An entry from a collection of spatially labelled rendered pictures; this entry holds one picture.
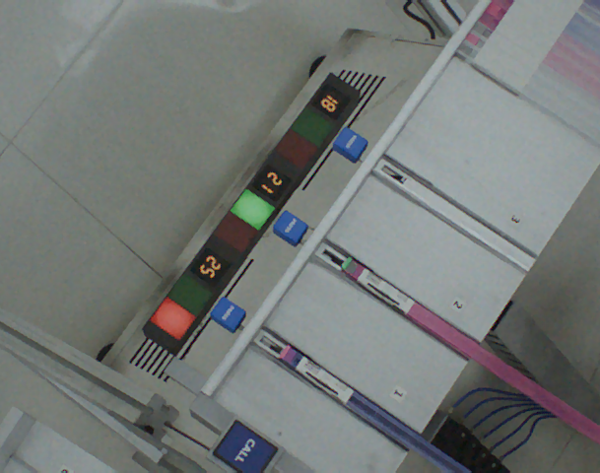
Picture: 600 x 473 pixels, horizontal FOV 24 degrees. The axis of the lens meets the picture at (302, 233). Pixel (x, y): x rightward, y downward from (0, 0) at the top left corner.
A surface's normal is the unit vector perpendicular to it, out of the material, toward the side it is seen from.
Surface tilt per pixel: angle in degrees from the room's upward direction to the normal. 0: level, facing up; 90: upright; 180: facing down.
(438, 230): 44
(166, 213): 0
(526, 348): 0
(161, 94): 0
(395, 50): 90
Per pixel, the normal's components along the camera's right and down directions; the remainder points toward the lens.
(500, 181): 0.04, -0.25
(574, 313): 0.60, 0.20
